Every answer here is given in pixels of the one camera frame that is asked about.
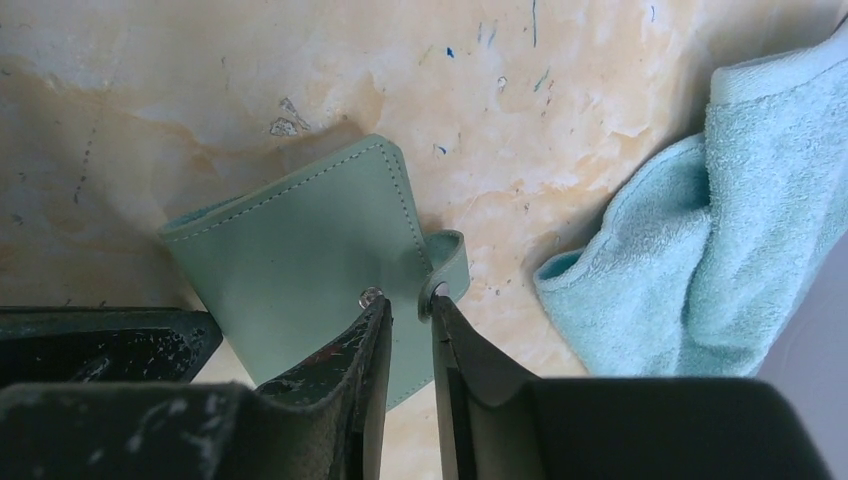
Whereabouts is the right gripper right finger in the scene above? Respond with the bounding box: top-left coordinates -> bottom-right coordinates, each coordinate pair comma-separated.
431,295 -> 830,479

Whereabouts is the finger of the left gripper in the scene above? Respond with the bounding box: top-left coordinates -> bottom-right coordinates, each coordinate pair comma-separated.
1,306 -> 223,387

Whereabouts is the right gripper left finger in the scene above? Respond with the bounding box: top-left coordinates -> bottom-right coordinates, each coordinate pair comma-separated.
1,298 -> 393,479

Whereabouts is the light blue towel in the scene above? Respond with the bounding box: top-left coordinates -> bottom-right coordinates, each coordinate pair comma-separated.
534,26 -> 847,376

